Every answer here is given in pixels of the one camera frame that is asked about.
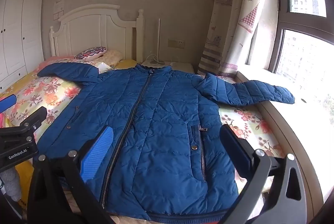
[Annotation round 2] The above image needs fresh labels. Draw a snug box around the white window sill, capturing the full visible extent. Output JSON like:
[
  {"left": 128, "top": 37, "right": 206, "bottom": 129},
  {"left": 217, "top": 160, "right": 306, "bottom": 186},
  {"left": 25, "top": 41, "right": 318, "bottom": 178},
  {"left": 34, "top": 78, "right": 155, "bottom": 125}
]
[{"left": 236, "top": 70, "right": 334, "bottom": 201}]

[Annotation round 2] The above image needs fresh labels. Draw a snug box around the white pole lamp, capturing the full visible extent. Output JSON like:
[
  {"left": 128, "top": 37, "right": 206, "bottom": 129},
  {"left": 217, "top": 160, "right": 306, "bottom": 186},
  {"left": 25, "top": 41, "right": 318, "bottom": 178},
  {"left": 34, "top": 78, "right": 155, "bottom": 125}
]
[{"left": 146, "top": 19, "right": 165, "bottom": 65}]

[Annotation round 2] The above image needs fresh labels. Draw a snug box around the white wooden headboard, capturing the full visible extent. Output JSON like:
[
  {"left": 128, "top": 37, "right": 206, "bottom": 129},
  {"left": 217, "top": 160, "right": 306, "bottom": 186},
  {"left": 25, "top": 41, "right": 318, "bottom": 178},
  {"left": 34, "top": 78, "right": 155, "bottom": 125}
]
[{"left": 49, "top": 4, "right": 144, "bottom": 63}]

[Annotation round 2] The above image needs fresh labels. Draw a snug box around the white nightstand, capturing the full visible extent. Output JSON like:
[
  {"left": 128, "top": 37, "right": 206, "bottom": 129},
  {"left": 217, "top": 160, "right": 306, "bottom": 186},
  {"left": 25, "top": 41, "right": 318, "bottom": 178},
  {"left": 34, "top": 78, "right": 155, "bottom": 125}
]
[{"left": 141, "top": 59, "right": 195, "bottom": 74}]

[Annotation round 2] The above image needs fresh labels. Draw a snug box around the yellow cloth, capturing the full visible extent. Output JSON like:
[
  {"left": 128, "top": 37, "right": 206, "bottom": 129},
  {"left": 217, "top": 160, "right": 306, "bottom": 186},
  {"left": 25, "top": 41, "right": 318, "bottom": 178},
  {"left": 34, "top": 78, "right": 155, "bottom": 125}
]
[{"left": 14, "top": 159, "right": 35, "bottom": 211}]

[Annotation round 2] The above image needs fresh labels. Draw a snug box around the beige wall socket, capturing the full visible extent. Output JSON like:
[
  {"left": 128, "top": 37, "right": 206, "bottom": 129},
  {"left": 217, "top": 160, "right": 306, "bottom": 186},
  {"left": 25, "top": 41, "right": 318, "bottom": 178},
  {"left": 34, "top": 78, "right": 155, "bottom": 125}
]
[{"left": 168, "top": 39, "right": 185, "bottom": 48}]

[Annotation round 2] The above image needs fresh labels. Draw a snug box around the floral bed sheet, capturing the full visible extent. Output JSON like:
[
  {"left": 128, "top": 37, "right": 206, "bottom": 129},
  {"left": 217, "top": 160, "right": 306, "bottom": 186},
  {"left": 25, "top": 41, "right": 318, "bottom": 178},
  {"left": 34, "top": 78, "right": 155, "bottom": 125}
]
[{"left": 0, "top": 57, "right": 287, "bottom": 224}]

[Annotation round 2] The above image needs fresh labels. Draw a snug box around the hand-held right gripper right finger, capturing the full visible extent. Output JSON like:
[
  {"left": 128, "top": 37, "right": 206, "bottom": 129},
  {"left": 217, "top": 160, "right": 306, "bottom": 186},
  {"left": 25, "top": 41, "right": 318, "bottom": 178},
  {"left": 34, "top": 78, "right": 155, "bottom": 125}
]
[{"left": 219, "top": 125, "right": 307, "bottom": 224}]

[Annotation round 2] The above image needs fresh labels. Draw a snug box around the dark framed window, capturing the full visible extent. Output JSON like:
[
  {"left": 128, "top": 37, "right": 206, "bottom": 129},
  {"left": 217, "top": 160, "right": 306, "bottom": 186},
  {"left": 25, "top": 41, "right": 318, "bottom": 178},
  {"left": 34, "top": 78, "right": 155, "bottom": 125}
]
[{"left": 269, "top": 0, "right": 334, "bottom": 99}]

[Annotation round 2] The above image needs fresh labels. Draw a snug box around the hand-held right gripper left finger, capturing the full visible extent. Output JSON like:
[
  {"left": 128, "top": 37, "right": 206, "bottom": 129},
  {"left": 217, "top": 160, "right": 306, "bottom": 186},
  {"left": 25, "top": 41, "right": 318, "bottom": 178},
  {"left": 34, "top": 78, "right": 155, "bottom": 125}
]
[{"left": 27, "top": 126, "right": 115, "bottom": 224}]

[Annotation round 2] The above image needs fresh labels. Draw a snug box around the patterned curtain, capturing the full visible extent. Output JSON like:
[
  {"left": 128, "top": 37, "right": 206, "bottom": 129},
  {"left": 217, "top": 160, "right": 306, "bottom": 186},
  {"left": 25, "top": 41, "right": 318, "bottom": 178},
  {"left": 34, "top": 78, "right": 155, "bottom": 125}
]
[{"left": 197, "top": 0, "right": 270, "bottom": 77}]

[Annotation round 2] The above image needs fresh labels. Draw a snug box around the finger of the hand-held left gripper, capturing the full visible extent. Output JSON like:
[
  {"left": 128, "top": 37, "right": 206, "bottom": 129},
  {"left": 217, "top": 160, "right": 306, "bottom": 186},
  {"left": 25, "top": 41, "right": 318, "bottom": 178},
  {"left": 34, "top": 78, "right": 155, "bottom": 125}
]
[
  {"left": 0, "top": 106, "right": 47, "bottom": 136},
  {"left": 0, "top": 94, "right": 16, "bottom": 113}
]

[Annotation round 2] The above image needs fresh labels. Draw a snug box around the blue quilted jacket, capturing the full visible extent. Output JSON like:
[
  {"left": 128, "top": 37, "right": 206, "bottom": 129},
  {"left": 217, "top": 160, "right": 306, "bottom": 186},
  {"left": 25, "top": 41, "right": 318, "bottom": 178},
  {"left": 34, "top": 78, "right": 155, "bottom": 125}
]
[{"left": 37, "top": 62, "right": 295, "bottom": 216}]

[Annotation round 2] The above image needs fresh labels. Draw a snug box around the pink bedding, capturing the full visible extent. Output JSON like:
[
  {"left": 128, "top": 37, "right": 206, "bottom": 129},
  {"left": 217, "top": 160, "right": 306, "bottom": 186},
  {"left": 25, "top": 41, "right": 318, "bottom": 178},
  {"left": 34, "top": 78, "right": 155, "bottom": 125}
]
[{"left": 39, "top": 56, "right": 76, "bottom": 70}]

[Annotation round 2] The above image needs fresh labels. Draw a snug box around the beige pillow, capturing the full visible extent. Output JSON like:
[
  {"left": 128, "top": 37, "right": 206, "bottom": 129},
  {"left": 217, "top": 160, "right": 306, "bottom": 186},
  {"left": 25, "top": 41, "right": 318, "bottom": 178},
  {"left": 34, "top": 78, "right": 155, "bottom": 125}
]
[{"left": 99, "top": 50, "right": 124, "bottom": 68}]

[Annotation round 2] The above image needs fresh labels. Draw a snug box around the yellow pillow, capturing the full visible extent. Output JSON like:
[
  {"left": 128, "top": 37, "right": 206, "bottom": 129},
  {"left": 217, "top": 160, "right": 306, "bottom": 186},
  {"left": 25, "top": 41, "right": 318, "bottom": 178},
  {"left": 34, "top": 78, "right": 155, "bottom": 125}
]
[{"left": 115, "top": 58, "right": 137, "bottom": 70}]

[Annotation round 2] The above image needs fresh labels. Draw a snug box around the white wardrobe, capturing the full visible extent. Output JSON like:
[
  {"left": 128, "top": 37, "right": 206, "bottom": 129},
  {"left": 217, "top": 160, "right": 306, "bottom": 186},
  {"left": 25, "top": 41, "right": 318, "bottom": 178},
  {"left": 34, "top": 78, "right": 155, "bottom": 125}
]
[{"left": 0, "top": 0, "right": 46, "bottom": 91}]

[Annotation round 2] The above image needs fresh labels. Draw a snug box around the purple patterned pillow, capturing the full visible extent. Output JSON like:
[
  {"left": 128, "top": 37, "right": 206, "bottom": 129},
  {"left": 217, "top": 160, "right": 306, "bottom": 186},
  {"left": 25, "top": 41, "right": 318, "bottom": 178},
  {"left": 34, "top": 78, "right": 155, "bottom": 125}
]
[{"left": 74, "top": 47, "right": 107, "bottom": 60}]

